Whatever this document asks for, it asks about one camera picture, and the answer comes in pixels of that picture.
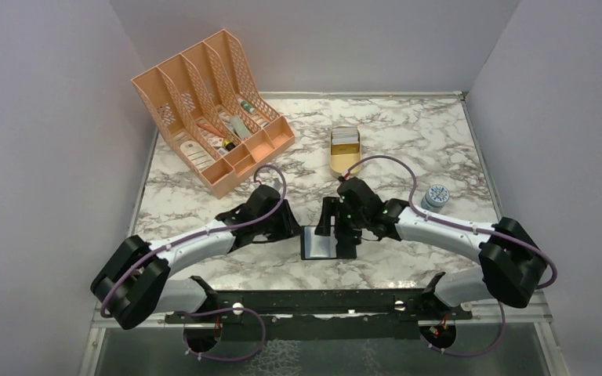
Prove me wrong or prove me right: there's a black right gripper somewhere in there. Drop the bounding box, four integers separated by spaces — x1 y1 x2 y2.
315 196 368 237

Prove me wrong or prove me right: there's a black leather card holder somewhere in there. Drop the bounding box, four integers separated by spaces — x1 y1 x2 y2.
300 226 357 261

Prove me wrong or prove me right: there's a beige oval card tray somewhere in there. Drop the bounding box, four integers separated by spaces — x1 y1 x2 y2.
328 131 362 178

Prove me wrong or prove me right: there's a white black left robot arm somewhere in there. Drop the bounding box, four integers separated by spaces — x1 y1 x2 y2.
89 185 298 330

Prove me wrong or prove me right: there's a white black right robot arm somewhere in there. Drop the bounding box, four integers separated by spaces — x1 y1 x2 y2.
312 178 551 319

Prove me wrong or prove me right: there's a white credit card stack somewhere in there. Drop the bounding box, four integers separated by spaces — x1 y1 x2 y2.
331 127 360 146

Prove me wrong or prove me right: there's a blue patterned round tin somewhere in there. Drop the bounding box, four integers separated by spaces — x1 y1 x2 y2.
420 184 451 212

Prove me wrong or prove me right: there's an orange plastic desk organizer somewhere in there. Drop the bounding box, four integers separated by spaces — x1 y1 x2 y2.
132 29 296 198

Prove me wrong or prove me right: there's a green white tube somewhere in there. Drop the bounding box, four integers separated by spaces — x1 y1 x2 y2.
238 97 256 114

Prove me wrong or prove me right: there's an orange pen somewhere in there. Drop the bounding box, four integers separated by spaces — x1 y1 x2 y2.
196 121 225 138

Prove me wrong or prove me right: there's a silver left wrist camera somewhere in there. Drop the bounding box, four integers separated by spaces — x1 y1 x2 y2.
273 177 284 192

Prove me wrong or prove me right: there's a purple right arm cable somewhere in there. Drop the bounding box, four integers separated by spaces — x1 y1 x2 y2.
338 154 559 359

